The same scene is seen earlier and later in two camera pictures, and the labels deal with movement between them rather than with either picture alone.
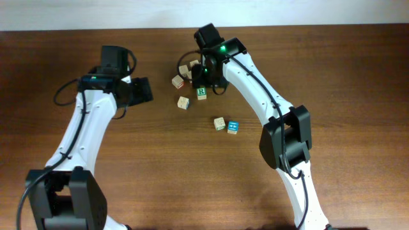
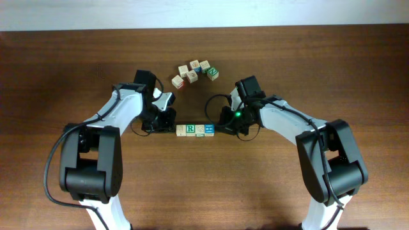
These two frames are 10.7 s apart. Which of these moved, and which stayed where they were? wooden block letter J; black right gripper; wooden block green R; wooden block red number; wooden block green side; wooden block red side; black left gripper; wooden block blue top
Moved: black right gripper; wooden block green R; wooden block green side; wooden block letter J; black left gripper; wooden block blue top
Stayed: wooden block red side; wooden block red number
